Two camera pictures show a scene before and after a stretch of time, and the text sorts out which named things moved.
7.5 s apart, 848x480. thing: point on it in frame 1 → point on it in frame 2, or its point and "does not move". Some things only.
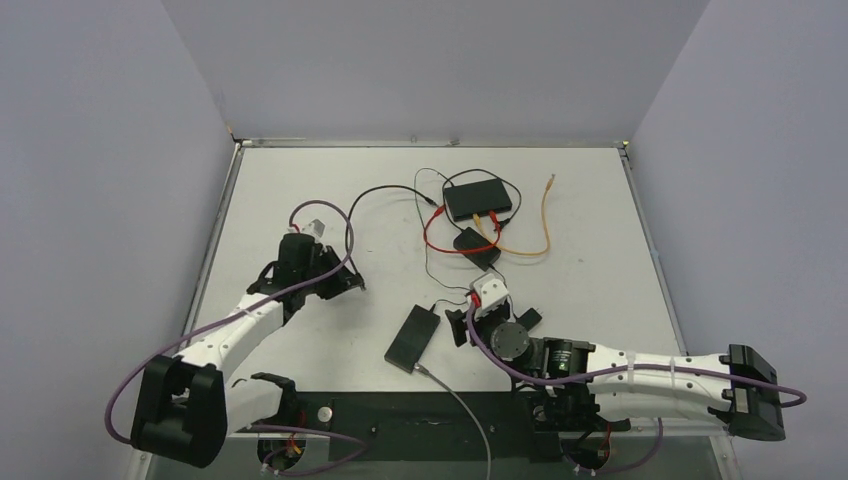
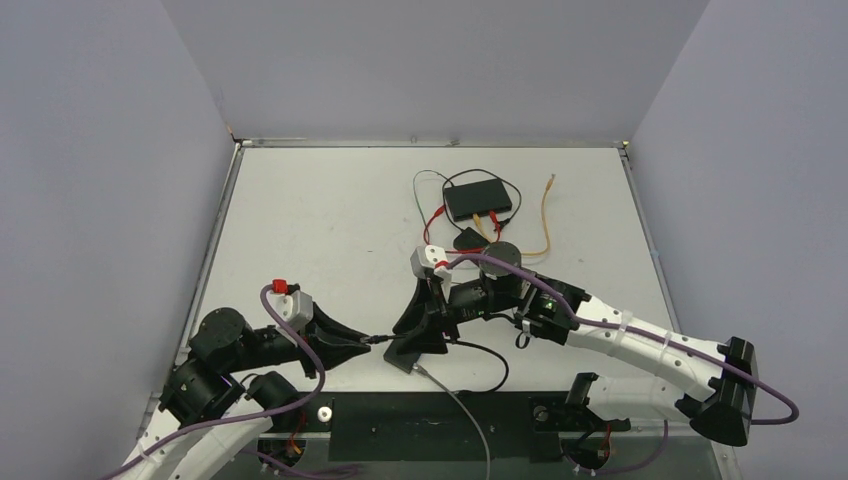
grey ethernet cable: x=420 y=368 does not move
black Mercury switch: x=477 y=198 does not move
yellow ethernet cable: x=547 y=224 does not move
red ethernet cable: x=440 y=210 does not move
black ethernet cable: x=352 y=202 → x=372 y=339
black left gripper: x=338 y=287 → x=324 y=327
